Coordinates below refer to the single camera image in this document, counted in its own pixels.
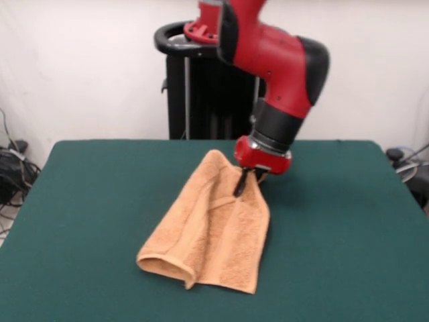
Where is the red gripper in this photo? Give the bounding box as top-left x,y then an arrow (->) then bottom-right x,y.
233,135 -> 292,197

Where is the tan terry towel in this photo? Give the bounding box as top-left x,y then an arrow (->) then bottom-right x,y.
135,150 -> 271,295

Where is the dark green table cloth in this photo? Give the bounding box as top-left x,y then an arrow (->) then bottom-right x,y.
0,139 -> 429,322

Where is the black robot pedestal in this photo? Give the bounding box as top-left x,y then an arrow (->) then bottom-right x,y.
154,21 -> 269,140

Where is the black cable bundle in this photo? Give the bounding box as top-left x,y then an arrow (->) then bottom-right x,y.
0,107 -> 42,235

